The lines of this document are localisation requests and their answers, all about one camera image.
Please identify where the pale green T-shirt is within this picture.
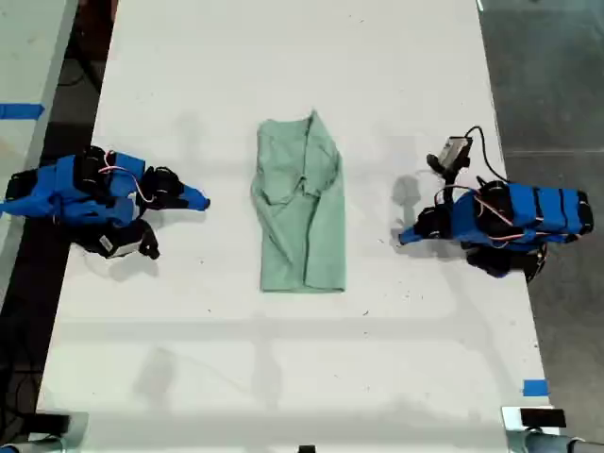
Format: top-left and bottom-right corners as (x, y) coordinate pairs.
(250, 109), (348, 294)

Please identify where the long blue tape strip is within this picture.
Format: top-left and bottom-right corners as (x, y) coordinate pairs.
(0, 102), (46, 120)

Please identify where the grey side table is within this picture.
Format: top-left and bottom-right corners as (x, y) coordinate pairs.
(0, 0), (80, 303)

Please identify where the short blue tape piece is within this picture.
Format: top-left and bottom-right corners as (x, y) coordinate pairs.
(522, 378), (550, 398)

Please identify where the small black box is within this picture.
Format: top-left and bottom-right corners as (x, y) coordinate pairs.
(519, 409), (567, 428)
(33, 413), (72, 435)

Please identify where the grey pipe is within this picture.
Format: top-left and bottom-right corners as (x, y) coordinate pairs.
(506, 430), (604, 453)

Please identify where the black camera box white label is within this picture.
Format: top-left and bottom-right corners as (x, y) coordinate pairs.
(84, 219), (161, 260)

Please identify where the grey black camera box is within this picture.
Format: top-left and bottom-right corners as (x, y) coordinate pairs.
(426, 136), (474, 190)

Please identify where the black camera cable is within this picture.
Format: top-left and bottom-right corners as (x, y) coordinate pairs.
(463, 125), (510, 184)

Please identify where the black floor cable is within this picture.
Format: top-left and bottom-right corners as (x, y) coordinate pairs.
(57, 56), (104, 89)

